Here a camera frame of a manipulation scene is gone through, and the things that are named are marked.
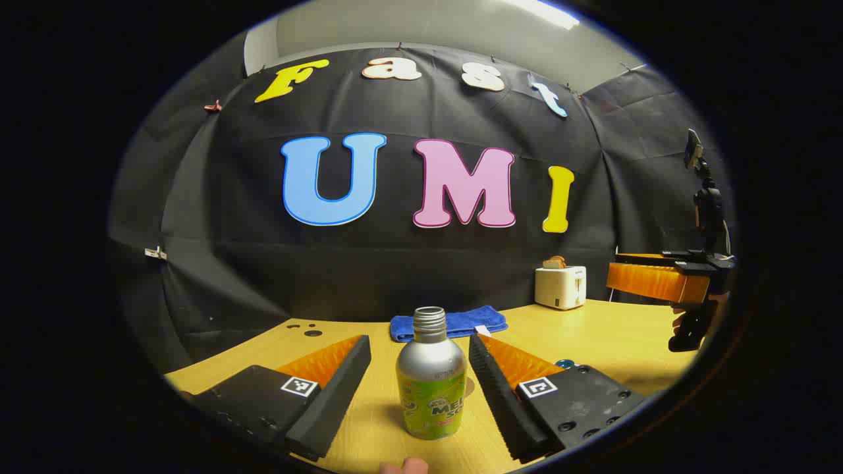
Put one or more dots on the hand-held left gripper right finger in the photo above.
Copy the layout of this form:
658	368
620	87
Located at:
504	401

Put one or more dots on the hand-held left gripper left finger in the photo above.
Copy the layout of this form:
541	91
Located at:
329	395

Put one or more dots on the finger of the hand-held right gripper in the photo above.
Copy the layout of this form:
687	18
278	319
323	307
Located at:
652	282

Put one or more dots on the round brown coaster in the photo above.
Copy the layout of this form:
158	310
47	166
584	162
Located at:
471	387

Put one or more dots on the silver green label water bottle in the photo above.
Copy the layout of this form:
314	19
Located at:
431	375

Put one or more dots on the blue folded towel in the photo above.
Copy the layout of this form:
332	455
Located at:
454	322

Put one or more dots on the white toaster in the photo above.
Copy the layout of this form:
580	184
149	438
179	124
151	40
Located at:
558	286

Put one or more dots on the toast slice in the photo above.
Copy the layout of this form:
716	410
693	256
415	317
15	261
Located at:
555	262

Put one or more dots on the black backdrop cloth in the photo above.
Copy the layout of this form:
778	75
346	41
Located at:
395	263

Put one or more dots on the white clip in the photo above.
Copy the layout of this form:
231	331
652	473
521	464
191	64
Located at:
156	253

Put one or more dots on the red clip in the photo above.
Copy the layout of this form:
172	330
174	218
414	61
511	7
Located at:
212	105

